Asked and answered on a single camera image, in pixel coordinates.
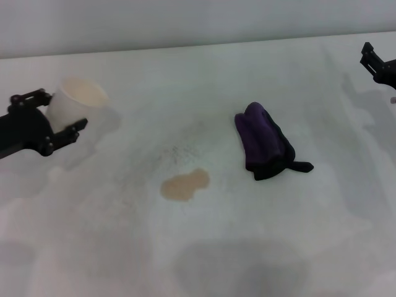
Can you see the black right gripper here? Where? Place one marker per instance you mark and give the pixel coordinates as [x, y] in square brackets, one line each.
[388, 74]

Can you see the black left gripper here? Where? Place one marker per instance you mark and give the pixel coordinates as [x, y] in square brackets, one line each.
[35, 130]

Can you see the white paper cup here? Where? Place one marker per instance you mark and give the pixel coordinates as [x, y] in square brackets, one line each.
[72, 103]

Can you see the purple and black rag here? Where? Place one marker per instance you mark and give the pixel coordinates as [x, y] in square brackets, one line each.
[263, 140]

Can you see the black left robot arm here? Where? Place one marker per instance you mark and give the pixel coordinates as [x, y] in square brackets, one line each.
[10, 134]

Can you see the brown water stain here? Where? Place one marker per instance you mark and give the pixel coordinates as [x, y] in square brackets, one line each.
[184, 185]

